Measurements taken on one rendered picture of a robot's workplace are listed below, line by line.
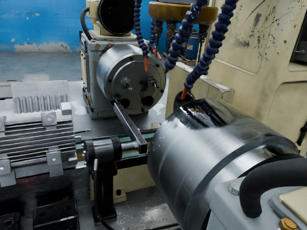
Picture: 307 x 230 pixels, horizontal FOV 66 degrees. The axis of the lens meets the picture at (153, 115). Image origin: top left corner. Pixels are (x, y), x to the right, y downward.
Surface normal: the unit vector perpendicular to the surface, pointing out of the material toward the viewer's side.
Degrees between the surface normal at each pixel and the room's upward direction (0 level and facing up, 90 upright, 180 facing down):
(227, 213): 90
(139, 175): 90
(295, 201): 0
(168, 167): 73
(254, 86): 90
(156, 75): 90
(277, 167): 67
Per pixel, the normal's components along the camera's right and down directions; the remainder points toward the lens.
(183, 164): -0.78, -0.32
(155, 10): -0.81, 0.21
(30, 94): 0.40, 0.05
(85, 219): 0.07, -0.89
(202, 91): -0.92, 0.11
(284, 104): 0.38, 0.44
